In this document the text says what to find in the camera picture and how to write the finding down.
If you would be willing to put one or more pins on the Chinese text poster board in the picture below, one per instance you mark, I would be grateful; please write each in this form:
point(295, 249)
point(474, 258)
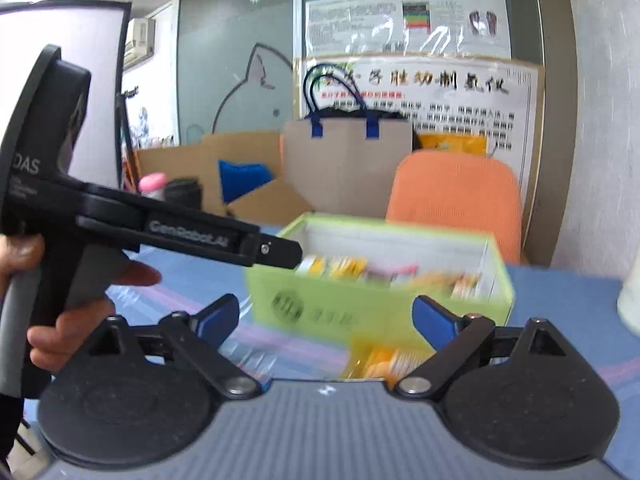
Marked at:
point(497, 100)

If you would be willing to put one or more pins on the kraft paper bag blue handles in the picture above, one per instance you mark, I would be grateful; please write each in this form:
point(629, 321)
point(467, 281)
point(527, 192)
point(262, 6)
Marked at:
point(344, 161)

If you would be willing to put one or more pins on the yellow plastic bag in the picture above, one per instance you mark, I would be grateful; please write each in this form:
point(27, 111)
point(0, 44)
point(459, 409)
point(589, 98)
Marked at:
point(454, 143)

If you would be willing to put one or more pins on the blue striped tablecloth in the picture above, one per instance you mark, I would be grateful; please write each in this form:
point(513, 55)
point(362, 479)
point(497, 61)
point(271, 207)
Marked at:
point(582, 307)

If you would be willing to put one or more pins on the black tumbler cup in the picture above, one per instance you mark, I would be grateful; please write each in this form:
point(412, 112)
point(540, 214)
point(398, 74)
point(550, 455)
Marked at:
point(186, 192)

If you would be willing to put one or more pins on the brown cardboard box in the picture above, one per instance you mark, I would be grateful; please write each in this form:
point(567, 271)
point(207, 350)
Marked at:
point(276, 203)

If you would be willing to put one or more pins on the cream thermos jug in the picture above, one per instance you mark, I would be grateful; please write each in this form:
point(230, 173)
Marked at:
point(628, 301)

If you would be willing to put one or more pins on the green cardboard box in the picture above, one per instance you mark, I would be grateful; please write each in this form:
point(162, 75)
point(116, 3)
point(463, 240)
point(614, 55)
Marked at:
point(462, 271)

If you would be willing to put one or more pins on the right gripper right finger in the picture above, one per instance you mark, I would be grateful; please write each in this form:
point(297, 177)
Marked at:
point(456, 341)

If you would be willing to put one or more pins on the yellow chips packet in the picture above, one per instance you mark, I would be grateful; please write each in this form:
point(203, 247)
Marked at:
point(332, 268)

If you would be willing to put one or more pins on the blue cushion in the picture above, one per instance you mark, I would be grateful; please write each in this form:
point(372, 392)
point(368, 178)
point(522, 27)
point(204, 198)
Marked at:
point(236, 180)

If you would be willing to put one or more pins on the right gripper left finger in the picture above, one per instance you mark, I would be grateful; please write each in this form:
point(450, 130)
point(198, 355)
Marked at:
point(195, 339)

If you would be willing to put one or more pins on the orange jelly packet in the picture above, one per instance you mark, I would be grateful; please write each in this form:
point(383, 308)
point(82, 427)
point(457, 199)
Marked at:
point(380, 361)

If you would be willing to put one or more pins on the orange chair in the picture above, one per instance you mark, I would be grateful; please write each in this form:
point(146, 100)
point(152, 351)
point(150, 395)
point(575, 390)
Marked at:
point(459, 191)

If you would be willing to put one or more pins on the wall science poster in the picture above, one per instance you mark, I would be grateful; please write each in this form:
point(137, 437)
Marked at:
point(448, 27)

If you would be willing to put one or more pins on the white projection screen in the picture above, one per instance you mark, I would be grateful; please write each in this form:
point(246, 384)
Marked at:
point(61, 74)

